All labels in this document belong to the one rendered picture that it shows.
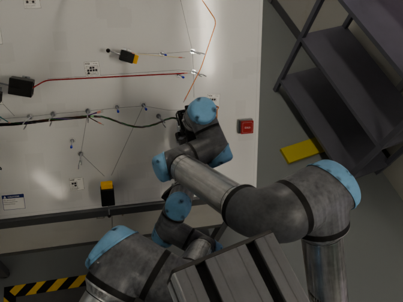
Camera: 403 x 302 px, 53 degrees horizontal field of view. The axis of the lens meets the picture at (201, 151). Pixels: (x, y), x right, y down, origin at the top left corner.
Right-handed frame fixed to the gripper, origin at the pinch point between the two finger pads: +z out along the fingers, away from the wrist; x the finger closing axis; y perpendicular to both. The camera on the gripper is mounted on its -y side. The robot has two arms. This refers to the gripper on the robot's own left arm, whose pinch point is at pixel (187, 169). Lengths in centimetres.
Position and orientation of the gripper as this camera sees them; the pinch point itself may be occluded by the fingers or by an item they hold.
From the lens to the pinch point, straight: 152.2
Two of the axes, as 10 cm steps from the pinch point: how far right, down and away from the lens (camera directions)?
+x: -7.8, -6.1, -1.4
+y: 6.2, -7.2, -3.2
